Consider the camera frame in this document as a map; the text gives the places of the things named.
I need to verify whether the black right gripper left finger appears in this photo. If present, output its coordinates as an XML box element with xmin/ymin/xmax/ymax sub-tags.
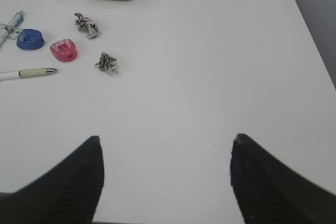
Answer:
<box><xmin>1</xmin><ymin>136</ymin><xmax>104</xmax><ymax>223</ymax></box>

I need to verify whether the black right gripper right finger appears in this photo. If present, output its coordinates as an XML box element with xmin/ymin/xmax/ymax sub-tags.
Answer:
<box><xmin>230</xmin><ymin>133</ymin><xmax>335</xmax><ymax>223</ymax></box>

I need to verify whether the paper piece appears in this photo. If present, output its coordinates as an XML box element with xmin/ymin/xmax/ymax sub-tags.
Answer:
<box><xmin>74</xmin><ymin>13</ymin><xmax>100</xmax><ymax>39</ymax></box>
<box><xmin>94</xmin><ymin>51</ymin><xmax>118</xmax><ymax>74</ymax></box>

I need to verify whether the white beige ballpoint pen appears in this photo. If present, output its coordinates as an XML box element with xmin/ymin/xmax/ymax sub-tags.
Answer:
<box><xmin>1</xmin><ymin>68</ymin><xmax>58</xmax><ymax>81</ymax></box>

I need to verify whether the pink pencil sharpener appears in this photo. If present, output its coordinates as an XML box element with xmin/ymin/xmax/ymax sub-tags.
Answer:
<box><xmin>50</xmin><ymin>39</ymin><xmax>78</xmax><ymax>62</ymax></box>

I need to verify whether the blue pencil sharpener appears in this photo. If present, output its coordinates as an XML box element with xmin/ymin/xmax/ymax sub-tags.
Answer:
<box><xmin>16</xmin><ymin>29</ymin><xmax>45</xmax><ymax>50</ymax></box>

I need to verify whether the blue grip ballpoint pen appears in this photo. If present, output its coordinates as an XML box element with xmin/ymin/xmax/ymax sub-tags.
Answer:
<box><xmin>0</xmin><ymin>10</ymin><xmax>24</xmax><ymax>45</ymax></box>

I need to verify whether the clear plastic ruler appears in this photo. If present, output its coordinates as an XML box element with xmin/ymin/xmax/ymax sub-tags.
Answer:
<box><xmin>1</xmin><ymin>23</ymin><xmax>22</xmax><ymax>41</ymax></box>

